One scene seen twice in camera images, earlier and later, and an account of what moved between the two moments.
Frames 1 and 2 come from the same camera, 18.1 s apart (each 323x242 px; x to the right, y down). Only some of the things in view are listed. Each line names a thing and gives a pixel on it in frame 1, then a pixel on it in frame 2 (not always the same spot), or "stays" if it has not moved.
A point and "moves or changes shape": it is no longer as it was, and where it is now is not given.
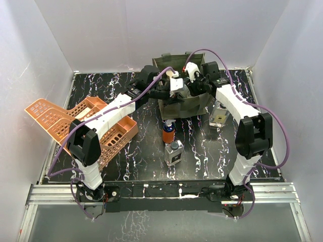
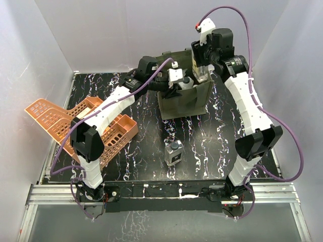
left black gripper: x=168 y=96 to x=167 y=87
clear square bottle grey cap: x=173 y=153 stays
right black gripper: x=192 y=86 to x=198 y=50
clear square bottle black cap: x=219 y=115 moves or changes shape
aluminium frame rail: x=264 y=194 stays
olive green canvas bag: x=181 y=70 stays
